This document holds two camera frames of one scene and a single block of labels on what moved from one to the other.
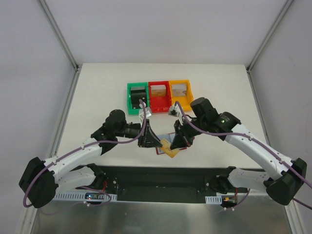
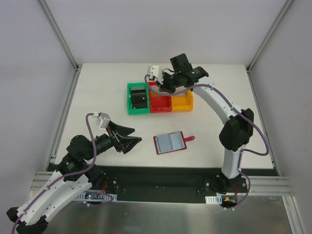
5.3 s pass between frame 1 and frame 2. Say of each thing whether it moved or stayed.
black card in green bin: stayed
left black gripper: moved
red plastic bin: stayed
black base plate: stayed
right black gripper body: moved
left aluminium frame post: stayed
